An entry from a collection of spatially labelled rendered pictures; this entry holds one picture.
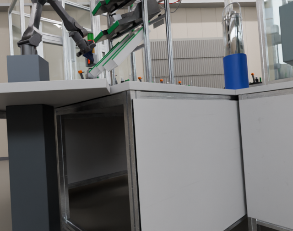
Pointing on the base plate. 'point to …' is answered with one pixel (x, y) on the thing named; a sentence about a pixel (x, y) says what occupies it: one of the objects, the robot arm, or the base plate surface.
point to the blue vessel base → (236, 71)
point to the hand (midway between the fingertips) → (90, 57)
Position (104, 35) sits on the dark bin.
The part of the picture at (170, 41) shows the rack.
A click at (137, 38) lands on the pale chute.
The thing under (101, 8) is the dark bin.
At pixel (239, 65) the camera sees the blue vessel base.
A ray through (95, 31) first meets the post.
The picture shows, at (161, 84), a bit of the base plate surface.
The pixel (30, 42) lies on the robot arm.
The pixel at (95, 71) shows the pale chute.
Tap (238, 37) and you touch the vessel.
